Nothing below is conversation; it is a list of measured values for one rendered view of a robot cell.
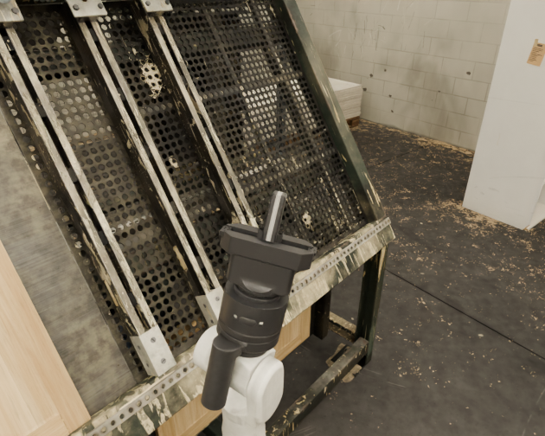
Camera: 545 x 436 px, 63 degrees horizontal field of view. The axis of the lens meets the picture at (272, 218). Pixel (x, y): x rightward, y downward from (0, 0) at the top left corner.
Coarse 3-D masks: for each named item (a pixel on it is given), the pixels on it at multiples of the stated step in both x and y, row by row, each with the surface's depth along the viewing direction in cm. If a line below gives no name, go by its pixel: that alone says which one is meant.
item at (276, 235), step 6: (282, 192) 56; (282, 198) 54; (282, 204) 54; (276, 210) 54; (282, 210) 54; (276, 216) 55; (276, 222) 55; (276, 228) 55; (270, 234) 55; (276, 234) 55; (282, 234) 56; (270, 240) 55; (276, 240) 56
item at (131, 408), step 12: (372, 228) 194; (360, 240) 187; (348, 252) 181; (324, 264) 171; (312, 276) 166; (300, 288) 160; (192, 360) 129; (180, 372) 126; (156, 384) 121; (168, 384) 123; (144, 396) 118; (156, 396) 120; (132, 408) 116; (108, 420) 111; (120, 420) 113; (96, 432) 109; (108, 432) 111
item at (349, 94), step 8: (296, 80) 611; (336, 80) 610; (272, 88) 571; (336, 88) 571; (344, 88) 571; (352, 88) 579; (360, 88) 588; (336, 96) 563; (344, 96) 572; (352, 96) 583; (360, 96) 592; (264, 104) 505; (344, 104) 580; (352, 104) 589; (360, 104) 600; (256, 112) 492; (272, 112) 505; (344, 112) 585; (352, 112) 596; (360, 112) 605; (256, 120) 494; (312, 120) 552; (352, 120) 603; (248, 128) 493; (288, 128) 532; (288, 136) 536; (320, 136) 573
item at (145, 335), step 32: (0, 0) 106; (0, 32) 116; (0, 64) 115; (32, 96) 118; (32, 128) 116; (64, 160) 119; (64, 192) 117; (96, 224) 120; (96, 256) 119; (128, 288) 122; (128, 320) 120; (160, 352) 122
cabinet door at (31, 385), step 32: (0, 256) 107; (0, 288) 106; (0, 320) 105; (32, 320) 109; (0, 352) 103; (32, 352) 107; (0, 384) 102; (32, 384) 106; (64, 384) 110; (0, 416) 101; (32, 416) 105; (64, 416) 109
